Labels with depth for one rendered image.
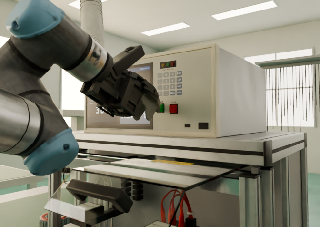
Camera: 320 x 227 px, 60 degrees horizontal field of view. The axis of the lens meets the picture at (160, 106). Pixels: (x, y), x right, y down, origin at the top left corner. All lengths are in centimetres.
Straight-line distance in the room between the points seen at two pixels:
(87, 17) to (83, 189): 176
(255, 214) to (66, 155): 34
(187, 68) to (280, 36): 664
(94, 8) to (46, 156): 182
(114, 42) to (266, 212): 689
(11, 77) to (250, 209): 45
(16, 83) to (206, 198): 54
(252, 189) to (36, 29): 44
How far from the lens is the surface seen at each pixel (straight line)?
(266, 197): 65
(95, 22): 208
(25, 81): 46
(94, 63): 49
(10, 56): 48
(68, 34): 46
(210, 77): 61
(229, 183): 57
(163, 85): 68
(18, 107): 36
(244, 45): 746
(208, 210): 78
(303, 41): 711
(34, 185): 231
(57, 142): 40
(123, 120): 76
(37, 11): 45
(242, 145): 55
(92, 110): 85
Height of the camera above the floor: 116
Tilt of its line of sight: 3 degrees up
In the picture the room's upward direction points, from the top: straight up
